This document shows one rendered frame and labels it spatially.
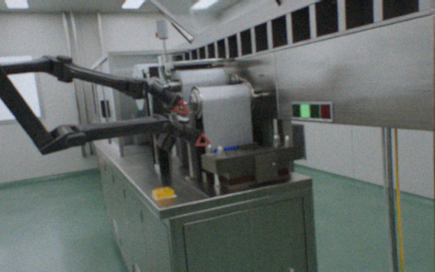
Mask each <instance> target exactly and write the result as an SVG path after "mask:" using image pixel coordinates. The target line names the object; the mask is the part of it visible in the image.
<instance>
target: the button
mask: <svg viewBox="0 0 435 272"><path fill-rule="evenodd" d="M152 192H153V196H154V197H155V198H156V199H161V198H165V197H169V196H174V191H173V190H172V189H171V188H170V187H166V188H162V189H157V190H152Z"/></svg>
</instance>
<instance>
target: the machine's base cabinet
mask: <svg viewBox="0 0 435 272"><path fill-rule="evenodd" d="M98 156H99V157H98V159H99V163H100V173H101V179H102V185H103V196H104V202H105V205H104V206H105V211H106V219H107V222H108V224H109V226H110V229H111V231H112V232H113V236H114V237H115V240H116V242H117V244H118V247H119V250H120V252H121V254H122V257H123V259H124V261H125V264H126V266H127V268H128V271H129V272H290V270H291V269H295V270H296V272H318V263H317V249H316V235H315V221H314V207H313V188H312V187H308V188H304V189H301V190H294V191H290V192H286V193H280V194H276V195H272V196H266V197H263V198H259V199H252V200H248V201H245V202H238V203H234V204H231V205H227V206H221V207H217V208H213V209H207V210H202V211H199V212H193V213H189V214H185V215H178V216H175V217H171V218H168V219H165V220H160V219H158V217H157V216H156V215H155V213H154V212H153V211H152V210H151V209H150V208H149V206H148V205H147V204H146V203H145V202H144V201H143V200H142V199H141V198H140V197H139V196H138V195H137V193H136V192H135V191H134V190H133V189H132V188H131V186H130V185H129V184H128V183H127V182H126V181H125V179H124V178H123V177H122V176H121V175H120V174H119V173H118V172H117V171H116V170H115V169H114V168H113V167H112V165H111V164H110V163H109V162H108V161H107V160H106V158H105V157H104V156H103V155H102V154H101V153H100V151H98Z"/></svg>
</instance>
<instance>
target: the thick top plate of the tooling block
mask: <svg viewBox="0 0 435 272"><path fill-rule="evenodd" d="M280 143H281V144H265V145H259V146H257V147H250V148H245V149H241V150H239V149H235V150H226V151H224V152H225V156H226V157H224V158H217V156H218V155H217V152H216V153H214V155H206V154H201V162H202V168H204V169H206V170H208V171H210V172H213V173H215V174H216V175H219V174H223V173H227V172H234V171H239V170H243V169H248V168H254V166H253V156H256V155H262V154H267V153H276V155H277V163H281V162H289V161H293V160H298V159H302V152H301V145H295V144H292V146H291V147H284V145H285V143H283V142H280Z"/></svg>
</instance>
